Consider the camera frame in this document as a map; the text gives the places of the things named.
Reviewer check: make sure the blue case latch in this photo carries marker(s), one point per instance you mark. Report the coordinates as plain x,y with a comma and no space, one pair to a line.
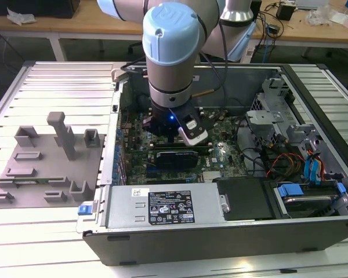
85,210

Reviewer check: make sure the black plastic bay cover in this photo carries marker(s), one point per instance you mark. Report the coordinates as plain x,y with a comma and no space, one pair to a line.
243,199

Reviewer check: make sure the black graphics card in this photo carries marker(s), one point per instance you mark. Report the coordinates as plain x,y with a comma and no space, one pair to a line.
177,158

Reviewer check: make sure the white crumpled bag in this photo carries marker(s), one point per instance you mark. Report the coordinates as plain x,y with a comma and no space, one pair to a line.
20,18

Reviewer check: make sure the small power adapter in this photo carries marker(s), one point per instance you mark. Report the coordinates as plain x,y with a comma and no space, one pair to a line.
272,29

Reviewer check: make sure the grey power supply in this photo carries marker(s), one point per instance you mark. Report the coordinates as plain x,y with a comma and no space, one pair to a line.
124,207

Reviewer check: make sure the long wooden desk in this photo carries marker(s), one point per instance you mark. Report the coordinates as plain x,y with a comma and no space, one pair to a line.
75,24

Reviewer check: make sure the black tower box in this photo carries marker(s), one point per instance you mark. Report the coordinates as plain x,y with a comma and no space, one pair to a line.
258,8

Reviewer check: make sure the silver chipset heat sink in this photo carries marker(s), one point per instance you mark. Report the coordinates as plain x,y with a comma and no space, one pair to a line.
211,176

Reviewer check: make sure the green RAM stick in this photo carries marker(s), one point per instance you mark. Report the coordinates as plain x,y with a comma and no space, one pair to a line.
32,181

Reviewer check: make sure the black computer box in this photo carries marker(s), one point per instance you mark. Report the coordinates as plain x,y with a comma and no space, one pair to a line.
66,7

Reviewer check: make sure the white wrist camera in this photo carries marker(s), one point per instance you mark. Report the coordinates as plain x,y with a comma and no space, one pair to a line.
195,136

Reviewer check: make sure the open black PC case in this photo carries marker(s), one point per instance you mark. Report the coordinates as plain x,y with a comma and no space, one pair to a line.
191,246

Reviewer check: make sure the grey metal drive cage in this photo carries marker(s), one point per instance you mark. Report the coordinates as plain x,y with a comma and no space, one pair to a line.
262,116

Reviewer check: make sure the clear plastic bags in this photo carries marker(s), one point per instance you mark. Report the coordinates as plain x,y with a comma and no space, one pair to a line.
317,16

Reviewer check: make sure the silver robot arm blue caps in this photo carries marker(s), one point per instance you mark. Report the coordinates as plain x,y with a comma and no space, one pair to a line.
168,43

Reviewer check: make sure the grey parts rack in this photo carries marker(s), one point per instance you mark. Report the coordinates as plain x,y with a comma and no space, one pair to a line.
52,176

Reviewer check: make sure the grey flat box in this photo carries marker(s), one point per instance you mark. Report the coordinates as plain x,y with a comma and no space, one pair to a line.
311,3

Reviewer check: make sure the green motherboard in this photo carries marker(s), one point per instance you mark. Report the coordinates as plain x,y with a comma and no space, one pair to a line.
226,136

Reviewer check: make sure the small black box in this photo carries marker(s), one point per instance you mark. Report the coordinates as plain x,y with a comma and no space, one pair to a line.
284,13

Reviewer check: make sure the hard disk in blue carrier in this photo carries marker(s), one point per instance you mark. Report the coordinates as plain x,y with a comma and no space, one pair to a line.
307,202

